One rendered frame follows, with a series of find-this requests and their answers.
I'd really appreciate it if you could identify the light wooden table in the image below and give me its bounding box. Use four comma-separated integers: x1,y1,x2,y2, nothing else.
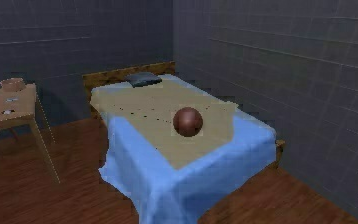
0,82,61,185

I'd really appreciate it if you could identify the brown ball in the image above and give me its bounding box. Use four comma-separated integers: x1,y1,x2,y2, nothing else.
172,106,204,138

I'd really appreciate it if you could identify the bed with blue cover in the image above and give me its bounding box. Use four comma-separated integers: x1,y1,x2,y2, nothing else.
82,61,286,224

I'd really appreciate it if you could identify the dark blue pillow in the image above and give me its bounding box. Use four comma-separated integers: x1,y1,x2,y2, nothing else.
124,71,163,89

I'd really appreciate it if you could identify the brown bowl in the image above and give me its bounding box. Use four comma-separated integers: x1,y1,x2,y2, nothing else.
0,77,27,93

